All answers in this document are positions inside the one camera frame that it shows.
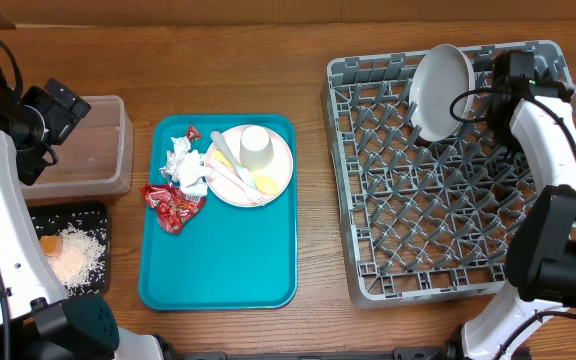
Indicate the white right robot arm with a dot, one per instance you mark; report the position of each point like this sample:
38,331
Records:
534,116

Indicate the large red snack wrapper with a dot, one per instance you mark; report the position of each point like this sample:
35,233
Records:
173,208

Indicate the white paper cup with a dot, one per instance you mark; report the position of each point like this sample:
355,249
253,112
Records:
256,148

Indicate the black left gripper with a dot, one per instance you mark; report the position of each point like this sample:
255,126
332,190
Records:
62,117

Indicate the white napkin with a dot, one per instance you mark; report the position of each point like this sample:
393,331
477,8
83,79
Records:
185,168

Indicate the teal plastic serving tray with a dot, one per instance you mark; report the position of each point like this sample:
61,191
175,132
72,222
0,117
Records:
226,258

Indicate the pink plastic fork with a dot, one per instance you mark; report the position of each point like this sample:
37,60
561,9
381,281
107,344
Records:
229,188

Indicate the pink round plate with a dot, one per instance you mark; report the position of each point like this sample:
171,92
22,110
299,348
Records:
280,169

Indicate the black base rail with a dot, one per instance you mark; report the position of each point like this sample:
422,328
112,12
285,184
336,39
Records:
399,353

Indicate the yellow plastic spoon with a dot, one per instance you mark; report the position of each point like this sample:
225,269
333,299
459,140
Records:
263,183

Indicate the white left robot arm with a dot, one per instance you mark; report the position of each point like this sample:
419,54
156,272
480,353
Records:
38,318

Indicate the orange food cube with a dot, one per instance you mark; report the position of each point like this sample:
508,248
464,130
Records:
51,245

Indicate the grey plastic dishwasher rack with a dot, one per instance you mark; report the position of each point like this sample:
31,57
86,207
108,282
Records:
424,221

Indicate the grey shallow bowl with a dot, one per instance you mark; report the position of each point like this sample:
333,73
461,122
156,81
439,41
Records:
442,75

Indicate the white rice pile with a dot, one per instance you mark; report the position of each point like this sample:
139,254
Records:
80,263

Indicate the small red candy wrapper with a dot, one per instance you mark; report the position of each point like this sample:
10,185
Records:
193,134

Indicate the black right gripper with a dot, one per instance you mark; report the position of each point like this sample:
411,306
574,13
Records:
504,140

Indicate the black food waste tray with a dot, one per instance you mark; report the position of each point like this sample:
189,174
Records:
88,216

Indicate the clear plastic waste bin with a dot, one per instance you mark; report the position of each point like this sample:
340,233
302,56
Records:
95,160

